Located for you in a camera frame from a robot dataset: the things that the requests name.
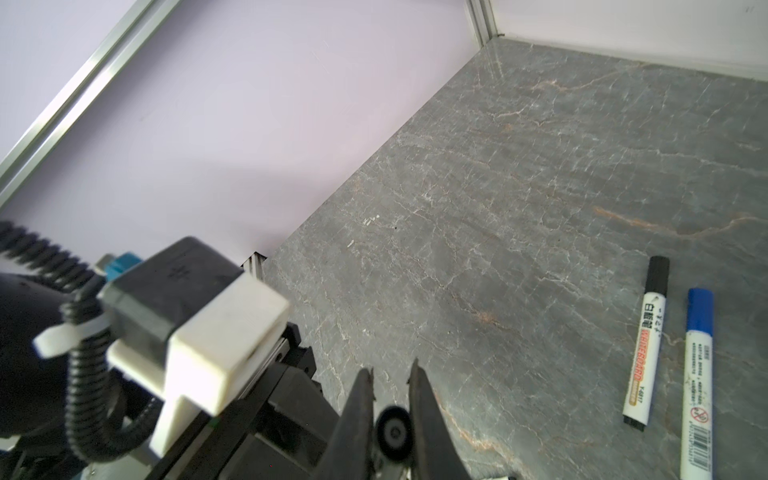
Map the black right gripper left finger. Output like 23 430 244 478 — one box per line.
312 368 374 480

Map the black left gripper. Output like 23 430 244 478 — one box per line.
147 323 339 479

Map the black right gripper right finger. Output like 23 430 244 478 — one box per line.
408 360 470 480

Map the blue whiteboard marker pen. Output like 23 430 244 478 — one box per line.
679 288 714 480

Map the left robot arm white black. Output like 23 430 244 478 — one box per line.
1 274 339 479

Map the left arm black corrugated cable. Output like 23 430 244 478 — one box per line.
0 220 166 464

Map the aluminium frame rail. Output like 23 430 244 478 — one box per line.
1 1 477 210

